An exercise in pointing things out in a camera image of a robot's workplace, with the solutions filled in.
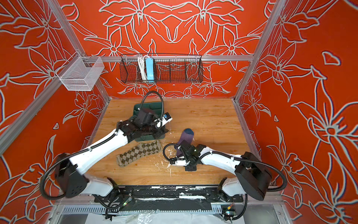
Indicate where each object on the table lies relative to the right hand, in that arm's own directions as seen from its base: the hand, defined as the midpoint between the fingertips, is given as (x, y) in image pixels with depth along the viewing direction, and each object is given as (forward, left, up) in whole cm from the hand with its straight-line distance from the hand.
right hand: (184, 162), depth 84 cm
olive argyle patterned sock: (+6, +31, +1) cm, 32 cm away
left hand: (+14, +10, +20) cm, 26 cm away
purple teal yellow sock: (+19, -3, 0) cm, 19 cm away
